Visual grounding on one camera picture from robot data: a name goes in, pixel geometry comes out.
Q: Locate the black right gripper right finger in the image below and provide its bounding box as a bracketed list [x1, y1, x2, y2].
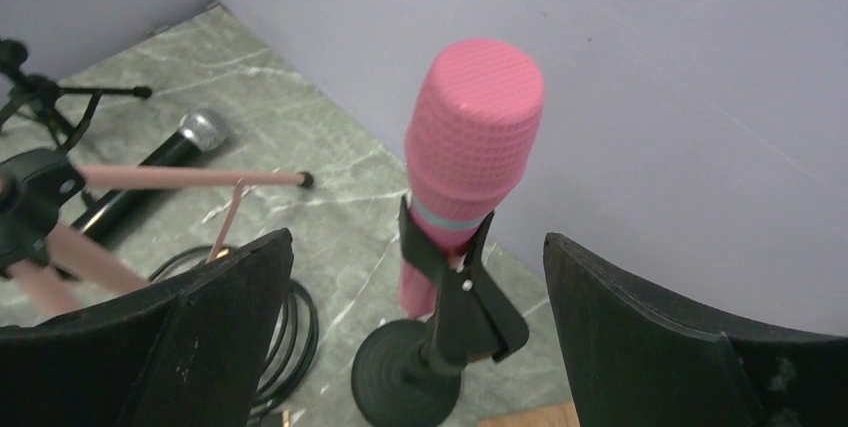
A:
[543, 233, 847, 427]

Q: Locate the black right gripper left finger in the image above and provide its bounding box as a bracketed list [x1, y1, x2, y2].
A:
[1, 228, 294, 426]

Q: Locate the pink tripod music stand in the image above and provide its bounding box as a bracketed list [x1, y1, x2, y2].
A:
[1, 148, 315, 317]

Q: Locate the black round-base mic stand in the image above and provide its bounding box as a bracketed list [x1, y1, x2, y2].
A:
[351, 202, 529, 427]

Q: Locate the black silver handheld microphone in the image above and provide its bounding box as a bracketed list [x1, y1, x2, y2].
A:
[71, 108, 230, 244]

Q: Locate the black tripod mic stand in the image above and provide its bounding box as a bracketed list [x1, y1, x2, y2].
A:
[1, 38, 153, 153]

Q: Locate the pink small microphone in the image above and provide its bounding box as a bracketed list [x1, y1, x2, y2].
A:
[398, 38, 546, 321]

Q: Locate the wooden board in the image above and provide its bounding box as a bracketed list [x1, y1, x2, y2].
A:
[477, 401, 580, 427]

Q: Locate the coiled black cable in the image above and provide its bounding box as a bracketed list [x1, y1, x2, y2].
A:
[148, 245, 321, 422]

